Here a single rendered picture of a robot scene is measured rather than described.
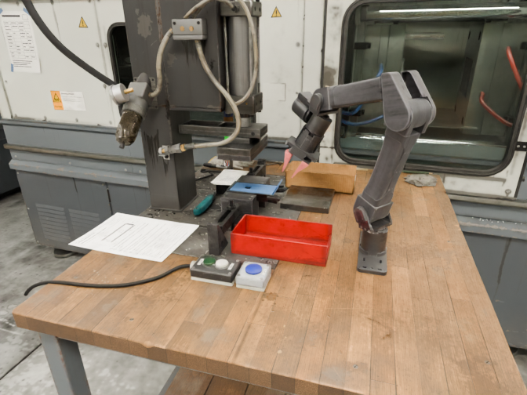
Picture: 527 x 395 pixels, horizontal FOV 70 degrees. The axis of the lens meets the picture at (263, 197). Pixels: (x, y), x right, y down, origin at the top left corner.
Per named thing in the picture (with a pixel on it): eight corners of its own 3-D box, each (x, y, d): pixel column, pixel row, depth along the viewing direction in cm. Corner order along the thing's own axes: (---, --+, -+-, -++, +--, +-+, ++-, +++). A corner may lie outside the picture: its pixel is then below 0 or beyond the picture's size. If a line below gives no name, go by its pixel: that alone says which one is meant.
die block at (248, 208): (252, 226, 113) (252, 203, 110) (221, 222, 116) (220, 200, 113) (270, 200, 131) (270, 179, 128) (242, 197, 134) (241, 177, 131)
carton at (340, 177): (352, 196, 135) (354, 175, 132) (285, 190, 142) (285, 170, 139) (354, 183, 147) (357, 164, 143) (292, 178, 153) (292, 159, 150)
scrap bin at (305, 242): (325, 267, 93) (326, 246, 91) (230, 253, 100) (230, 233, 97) (331, 243, 104) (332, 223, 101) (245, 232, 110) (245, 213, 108)
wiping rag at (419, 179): (404, 189, 142) (441, 188, 138) (405, 181, 141) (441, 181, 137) (401, 176, 154) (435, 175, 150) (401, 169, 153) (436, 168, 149)
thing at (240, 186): (277, 196, 113) (277, 186, 112) (229, 190, 117) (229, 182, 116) (282, 187, 119) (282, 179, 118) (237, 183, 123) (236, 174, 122)
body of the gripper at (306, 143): (288, 140, 112) (301, 119, 109) (317, 158, 112) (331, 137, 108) (283, 146, 106) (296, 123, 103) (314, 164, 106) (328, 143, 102)
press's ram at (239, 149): (254, 172, 106) (252, 59, 94) (171, 164, 112) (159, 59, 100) (270, 154, 121) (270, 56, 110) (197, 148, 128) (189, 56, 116)
